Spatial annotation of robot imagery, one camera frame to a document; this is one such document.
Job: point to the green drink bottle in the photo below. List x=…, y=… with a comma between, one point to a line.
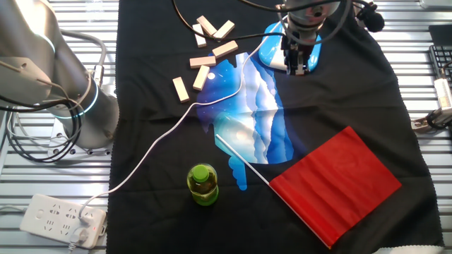
x=202, y=185

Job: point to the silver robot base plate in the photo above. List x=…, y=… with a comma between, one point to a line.
x=56, y=141

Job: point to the red flag with white stick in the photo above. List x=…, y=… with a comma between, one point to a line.
x=335, y=183

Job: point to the white cloth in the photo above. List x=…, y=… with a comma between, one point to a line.
x=406, y=250

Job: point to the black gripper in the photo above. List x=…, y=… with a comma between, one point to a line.
x=298, y=47

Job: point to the black flat panel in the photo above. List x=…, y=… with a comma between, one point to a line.
x=441, y=34

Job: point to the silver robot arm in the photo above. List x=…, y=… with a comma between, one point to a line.
x=35, y=53

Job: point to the silver camera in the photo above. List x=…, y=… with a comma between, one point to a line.
x=444, y=93

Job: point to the black keyboard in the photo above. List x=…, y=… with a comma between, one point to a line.
x=441, y=56

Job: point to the metal camera mount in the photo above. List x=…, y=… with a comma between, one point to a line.
x=420, y=124

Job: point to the white power strip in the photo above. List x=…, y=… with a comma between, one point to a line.
x=53, y=218

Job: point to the black cloth with blue print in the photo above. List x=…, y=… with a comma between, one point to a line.
x=353, y=106

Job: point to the light wooden block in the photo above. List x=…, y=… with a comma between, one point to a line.
x=181, y=89
x=200, y=40
x=201, y=77
x=224, y=29
x=206, y=24
x=202, y=61
x=225, y=48

